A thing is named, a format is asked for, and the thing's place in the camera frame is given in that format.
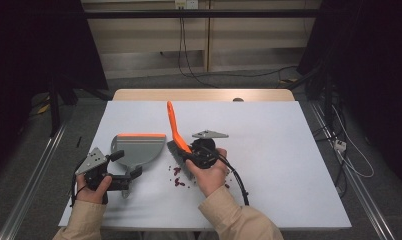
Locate black cable bundle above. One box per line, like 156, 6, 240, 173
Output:
305, 76, 349, 188

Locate grey dustpan with orange lip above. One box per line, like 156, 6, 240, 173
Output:
110, 133, 167, 200

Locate black floor cable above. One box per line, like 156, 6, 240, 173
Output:
188, 65, 298, 79

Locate left hand-held gripper black cable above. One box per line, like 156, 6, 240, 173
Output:
70, 159, 87, 208

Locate white cable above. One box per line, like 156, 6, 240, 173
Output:
332, 104, 376, 179

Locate mixed red and green beans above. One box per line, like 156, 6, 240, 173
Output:
168, 164, 232, 189

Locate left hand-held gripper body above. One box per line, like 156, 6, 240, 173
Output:
74, 147, 132, 193

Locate person's right hand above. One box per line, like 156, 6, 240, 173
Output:
184, 148, 231, 198

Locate white wall socket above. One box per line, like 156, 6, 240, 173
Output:
174, 0, 199, 10

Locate aluminium floor rail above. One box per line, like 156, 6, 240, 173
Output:
0, 123, 68, 240
310, 101, 395, 240

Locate person's left hand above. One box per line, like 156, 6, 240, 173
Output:
76, 173, 113, 205

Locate black curtain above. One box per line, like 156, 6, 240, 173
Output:
0, 0, 109, 174
297, 0, 402, 191

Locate hand-held gripper black cable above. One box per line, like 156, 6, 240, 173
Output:
70, 159, 87, 208
217, 154, 251, 207

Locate black horizontal bar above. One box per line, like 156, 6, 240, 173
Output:
83, 9, 320, 19

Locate wooden table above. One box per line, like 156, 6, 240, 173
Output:
112, 88, 296, 102

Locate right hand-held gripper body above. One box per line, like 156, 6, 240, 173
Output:
188, 129, 230, 170

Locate orange brush with grey bristles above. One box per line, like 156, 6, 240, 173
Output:
166, 100, 196, 181

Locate black metal stand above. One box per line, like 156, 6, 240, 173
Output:
48, 78, 62, 138

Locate black hanging cable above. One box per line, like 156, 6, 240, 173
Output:
177, 16, 221, 89

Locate white table cover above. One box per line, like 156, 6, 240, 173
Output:
58, 100, 353, 232

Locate right hand-held gripper black cable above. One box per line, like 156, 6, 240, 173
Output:
217, 154, 251, 207

